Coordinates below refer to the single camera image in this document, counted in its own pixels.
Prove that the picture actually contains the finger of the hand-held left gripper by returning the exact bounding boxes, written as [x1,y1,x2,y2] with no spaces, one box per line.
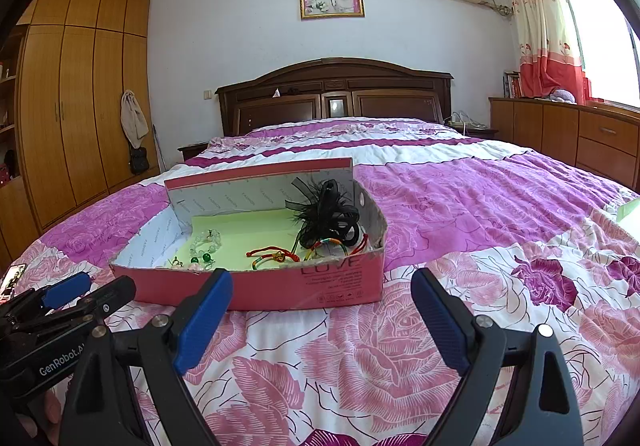
[0,271,92,324]
[47,275,137,333]

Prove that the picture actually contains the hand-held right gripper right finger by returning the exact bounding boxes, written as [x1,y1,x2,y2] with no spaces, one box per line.
[410,267,586,446]

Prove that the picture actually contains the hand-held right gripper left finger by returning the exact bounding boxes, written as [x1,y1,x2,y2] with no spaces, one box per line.
[59,267,235,446]

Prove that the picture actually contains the pink cardboard box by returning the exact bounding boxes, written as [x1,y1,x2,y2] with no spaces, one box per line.
[109,157,387,312]

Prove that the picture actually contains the red cord bracelet heart pendant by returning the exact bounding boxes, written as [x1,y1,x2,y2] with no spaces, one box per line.
[246,246,301,273]

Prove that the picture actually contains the small rainbow cord bracelet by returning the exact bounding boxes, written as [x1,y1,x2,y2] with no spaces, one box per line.
[299,233,371,263]

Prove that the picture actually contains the person's left hand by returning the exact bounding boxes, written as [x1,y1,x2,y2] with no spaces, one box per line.
[29,387,68,441]

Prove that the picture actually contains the black framed phone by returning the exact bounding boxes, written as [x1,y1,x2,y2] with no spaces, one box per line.
[0,263,27,303]

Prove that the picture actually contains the light green paper sheet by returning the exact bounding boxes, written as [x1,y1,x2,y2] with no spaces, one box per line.
[187,208,321,272]

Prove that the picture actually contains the bed with floral cover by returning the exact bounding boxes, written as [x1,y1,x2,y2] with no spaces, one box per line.
[10,117,640,446]

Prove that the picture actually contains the black hanging bag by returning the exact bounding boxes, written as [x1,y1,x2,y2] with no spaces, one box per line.
[129,146,151,175]

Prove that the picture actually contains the black feather hair accessory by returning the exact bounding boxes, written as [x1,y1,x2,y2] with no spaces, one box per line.
[285,177,362,249]

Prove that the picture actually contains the dark wooden nightstand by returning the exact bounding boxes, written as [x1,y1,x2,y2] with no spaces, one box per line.
[177,141,211,163]
[442,123,500,139]

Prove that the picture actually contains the beige cloth bag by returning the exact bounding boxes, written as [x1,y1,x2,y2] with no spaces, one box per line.
[120,89,150,149]

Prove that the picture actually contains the brown wooden wardrobe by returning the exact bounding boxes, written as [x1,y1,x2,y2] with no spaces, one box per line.
[0,0,161,247]

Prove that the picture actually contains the brown wooden low cabinet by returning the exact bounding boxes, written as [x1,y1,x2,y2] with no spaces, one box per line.
[489,96,640,199]

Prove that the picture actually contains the dark wooden headboard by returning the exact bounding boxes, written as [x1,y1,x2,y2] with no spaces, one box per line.
[215,57,454,137]

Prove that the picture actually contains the cream and red curtain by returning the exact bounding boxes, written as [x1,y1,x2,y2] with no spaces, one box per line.
[500,0,593,103]

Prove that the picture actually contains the air conditioner pipe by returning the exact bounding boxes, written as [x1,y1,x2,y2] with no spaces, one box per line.
[482,0,516,19]

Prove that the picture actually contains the window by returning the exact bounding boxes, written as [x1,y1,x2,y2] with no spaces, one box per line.
[555,0,640,107]

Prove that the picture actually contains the clear bead bracelet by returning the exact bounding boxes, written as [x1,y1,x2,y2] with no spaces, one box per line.
[192,227,224,257]

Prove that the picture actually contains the white cables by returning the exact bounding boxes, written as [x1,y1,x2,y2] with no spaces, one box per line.
[450,111,488,131]

